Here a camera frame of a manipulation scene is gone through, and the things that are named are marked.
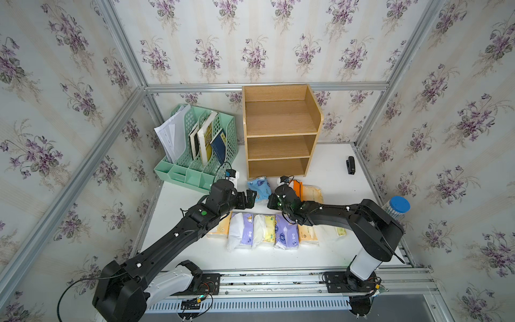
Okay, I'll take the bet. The blue tissue pack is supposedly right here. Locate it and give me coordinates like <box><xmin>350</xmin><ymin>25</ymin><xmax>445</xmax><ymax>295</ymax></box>
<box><xmin>248</xmin><ymin>177</ymin><xmax>272</xmax><ymax>203</ymax></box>

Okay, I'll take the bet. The orange white tissue pack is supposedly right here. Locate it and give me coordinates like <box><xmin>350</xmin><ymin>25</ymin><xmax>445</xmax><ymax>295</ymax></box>
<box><xmin>291</xmin><ymin>179</ymin><xmax>303</xmax><ymax>199</ymax></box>

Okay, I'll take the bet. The green yellow tissue pack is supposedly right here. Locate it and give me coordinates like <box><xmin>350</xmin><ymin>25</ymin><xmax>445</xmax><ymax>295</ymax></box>
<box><xmin>252</xmin><ymin>214</ymin><xmax>276</xmax><ymax>248</ymax></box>

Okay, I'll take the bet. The beige tissue pack bottom shelf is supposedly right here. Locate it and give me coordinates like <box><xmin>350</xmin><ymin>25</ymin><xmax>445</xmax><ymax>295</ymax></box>
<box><xmin>300</xmin><ymin>185</ymin><xmax>324</xmax><ymax>203</ymax></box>

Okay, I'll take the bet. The beige tissue pack shelf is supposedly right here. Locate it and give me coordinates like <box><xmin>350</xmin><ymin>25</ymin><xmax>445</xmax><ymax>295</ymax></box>
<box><xmin>300</xmin><ymin>185</ymin><xmax>324</xmax><ymax>203</ymax></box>
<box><xmin>298</xmin><ymin>225</ymin><xmax>319</xmax><ymax>246</ymax></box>

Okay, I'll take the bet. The purple white tissue pack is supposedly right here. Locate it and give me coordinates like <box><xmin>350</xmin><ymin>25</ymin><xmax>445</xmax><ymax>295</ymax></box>
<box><xmin>227</xmin><ymin>213</ymin><xmax>254</xmax><ymax>252</ymax></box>

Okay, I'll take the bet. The orange yellow tissue pack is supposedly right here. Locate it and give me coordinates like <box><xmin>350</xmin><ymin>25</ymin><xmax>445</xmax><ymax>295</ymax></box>
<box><xmin>207</xmin><ymin>213</ymin><xmax>232</xmax><ymax>239</ymax></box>

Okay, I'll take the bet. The purple wet wipes pack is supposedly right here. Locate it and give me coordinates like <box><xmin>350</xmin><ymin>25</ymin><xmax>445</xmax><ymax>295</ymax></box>
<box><xmin>274</xmin><ymin>215</ymin><xmax>299</xmax><ymax>250</ymax></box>

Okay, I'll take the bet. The white green tissue pack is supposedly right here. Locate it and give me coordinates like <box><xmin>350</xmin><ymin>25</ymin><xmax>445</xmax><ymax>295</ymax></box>
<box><xmin>314</xmin><ymin>225</ymin><xmax>347</xmax><ymax>244</ymax></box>

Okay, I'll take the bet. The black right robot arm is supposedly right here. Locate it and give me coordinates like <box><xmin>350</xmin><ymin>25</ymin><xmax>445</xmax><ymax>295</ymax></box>
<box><xmin>268</xmin><ymin>184</ymin><xmax>404</xmax><ymax>281</ymax></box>

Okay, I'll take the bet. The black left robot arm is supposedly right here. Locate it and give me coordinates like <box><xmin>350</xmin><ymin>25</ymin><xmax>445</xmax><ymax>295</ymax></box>
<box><xmin>92</xmin><ymin>179</ymin><xmax>257</xmax><ymax>321</ymax></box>

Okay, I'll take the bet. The wooden three-tier shelf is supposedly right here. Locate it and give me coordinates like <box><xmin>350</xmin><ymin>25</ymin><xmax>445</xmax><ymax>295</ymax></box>
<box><xmin>242</xmin><ymin>84</ymin><xmax>324</xmax><ymax>178</ymax></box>

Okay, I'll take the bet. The dark blue book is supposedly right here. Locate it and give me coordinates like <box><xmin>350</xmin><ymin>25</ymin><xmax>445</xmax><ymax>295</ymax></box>
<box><xmin>211</xmin><ymin>129</ymin><xmax>227</xmax><ymax>164</ymax></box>

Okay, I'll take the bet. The green plastic file organizer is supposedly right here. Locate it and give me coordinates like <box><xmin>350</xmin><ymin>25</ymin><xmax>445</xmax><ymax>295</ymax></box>
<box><xmin>154</xmin><ymin>104</ymin><xmax>238</xmax><ymax>193</ymax></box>

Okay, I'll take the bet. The yellow cover book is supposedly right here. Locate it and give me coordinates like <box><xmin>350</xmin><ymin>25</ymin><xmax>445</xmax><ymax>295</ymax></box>
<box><xmin>197</xmin><ymin>111</ymin><xmax>218</xmax><ymax>166</ymax></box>

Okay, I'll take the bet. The small black stapler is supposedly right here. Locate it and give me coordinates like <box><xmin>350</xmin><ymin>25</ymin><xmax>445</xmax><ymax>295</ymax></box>
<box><xmin>346</xmin><ymin>156</ymin><xmax>356</xmax><ymax>175</ymax></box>

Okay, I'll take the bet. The white cover book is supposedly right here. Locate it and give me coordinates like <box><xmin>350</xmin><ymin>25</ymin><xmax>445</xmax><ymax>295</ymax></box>
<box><xmin>189</xmin><ymin>123</ymin><xmax>199</xmax><ymax>160</ymax></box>

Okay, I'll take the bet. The white paper stack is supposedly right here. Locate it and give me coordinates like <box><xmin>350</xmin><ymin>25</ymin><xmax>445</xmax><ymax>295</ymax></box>
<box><xmin>154</xmin><ymin>105</ymin><xmax>191</xmax><ymax>163</ymax></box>

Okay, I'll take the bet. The blue-capped straw tube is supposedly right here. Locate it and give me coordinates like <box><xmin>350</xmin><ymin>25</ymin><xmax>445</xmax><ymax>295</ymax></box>
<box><xmin>382</xmin><ymin>196</ymin><xmax>411</xmax><ymax>219</ymax></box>

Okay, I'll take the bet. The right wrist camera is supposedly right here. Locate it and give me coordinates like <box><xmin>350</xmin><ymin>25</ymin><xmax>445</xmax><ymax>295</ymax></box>
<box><xmin>278</xmin><ymin>175</ymin><xmax>295</xmax><ymax>186</ymax></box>

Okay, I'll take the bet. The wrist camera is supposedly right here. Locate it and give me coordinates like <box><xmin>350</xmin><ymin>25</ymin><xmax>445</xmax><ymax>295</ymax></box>
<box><xmin>224</xmin><ymin>169</ymin><xmax>240</xmax><ymax>188</ymax></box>
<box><xmin>278</xmin><ymin>175</ymin><xmax>295</xmax><ymax>186</ymax></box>

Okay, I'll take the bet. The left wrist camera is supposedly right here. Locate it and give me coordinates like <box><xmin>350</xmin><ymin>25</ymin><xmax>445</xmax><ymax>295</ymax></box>
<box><xmin>224</xmin><ymin>169</ymin><xmax>240</xmax><ymax>188</ymax></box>

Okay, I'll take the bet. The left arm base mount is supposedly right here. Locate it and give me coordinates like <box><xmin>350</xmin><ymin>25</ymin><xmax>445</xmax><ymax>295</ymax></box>
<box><xmin>172</xmin><ymin>260</ymin><xmax>221</xmax><ymax>296</ymax></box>

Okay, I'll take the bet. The aluminium rail frame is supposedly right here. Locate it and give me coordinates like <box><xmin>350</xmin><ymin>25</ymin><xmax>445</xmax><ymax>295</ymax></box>
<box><xmin>144</xmin><ymin>268</ymin><xmax>453</xmax><ymax>321</ymax></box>

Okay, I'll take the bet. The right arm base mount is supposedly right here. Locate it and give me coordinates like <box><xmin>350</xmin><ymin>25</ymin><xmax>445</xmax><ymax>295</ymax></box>
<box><xmin>322</xmin><ymin>270</ymin><xmax>382</xmax><ymax>295</ymax></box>

